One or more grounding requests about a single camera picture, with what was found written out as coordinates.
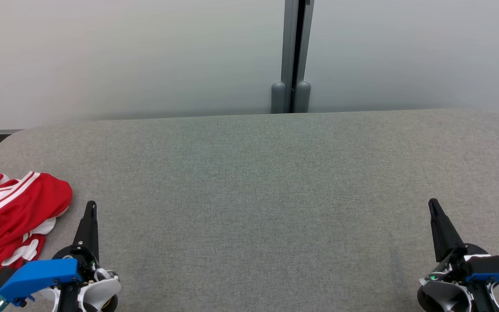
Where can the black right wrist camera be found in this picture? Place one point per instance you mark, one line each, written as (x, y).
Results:
(496, 263)

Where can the grey partition frame post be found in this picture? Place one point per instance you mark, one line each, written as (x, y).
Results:
(302, 97)
(286, 43)

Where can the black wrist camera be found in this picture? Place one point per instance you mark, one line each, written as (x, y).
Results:
(2, 277)
(496, 263)

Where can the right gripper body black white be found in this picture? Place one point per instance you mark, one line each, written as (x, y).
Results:
(444, 294)

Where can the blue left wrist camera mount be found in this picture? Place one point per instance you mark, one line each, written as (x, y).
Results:
(37, 275)

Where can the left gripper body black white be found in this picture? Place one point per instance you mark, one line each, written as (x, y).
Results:
(102, 292)

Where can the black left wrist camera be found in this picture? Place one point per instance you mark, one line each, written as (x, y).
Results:
(2, 277)

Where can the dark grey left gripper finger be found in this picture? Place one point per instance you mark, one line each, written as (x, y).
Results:
(89, 229)

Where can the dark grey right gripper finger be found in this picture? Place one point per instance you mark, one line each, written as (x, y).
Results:
(443, 236)

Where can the red garment white striped trim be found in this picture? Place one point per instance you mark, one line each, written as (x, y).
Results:
(24, 203)

